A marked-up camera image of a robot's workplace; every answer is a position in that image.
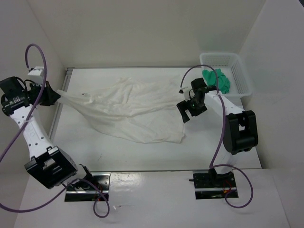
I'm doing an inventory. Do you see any white tank top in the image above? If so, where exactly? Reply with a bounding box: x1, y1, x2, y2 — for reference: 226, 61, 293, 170
57, 75, 185, 143

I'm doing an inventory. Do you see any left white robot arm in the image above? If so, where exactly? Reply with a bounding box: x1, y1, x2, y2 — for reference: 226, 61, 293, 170
0, 76, 78, 189

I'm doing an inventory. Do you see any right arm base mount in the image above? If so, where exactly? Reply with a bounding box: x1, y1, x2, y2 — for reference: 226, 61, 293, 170
189, 169, 238, 200

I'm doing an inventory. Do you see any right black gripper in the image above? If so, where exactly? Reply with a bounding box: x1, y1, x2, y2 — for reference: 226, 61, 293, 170
177, 96, 208, 123

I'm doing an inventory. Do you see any green tank top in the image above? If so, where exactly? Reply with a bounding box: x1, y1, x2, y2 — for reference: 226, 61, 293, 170
202, 69, 230, 94

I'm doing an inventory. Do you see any white plastic basket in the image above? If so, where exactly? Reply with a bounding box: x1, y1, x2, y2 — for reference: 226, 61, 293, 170
199, 52, 253, 103

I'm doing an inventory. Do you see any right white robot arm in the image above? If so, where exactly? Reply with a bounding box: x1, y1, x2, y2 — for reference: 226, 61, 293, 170
176, 78, 258, 187

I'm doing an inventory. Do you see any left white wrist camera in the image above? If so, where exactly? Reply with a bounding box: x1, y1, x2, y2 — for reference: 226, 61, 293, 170
28, 66, 45, 86

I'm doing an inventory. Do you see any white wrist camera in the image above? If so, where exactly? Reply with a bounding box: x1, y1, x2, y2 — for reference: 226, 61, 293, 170
179, 87, 194, 101
28, 66, 45, 86

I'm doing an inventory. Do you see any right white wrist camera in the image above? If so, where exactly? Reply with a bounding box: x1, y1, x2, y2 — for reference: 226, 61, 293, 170
179, 87, 194, 101

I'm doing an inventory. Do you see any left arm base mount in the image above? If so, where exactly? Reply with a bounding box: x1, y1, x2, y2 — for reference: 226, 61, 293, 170
64, 172, 111, 202

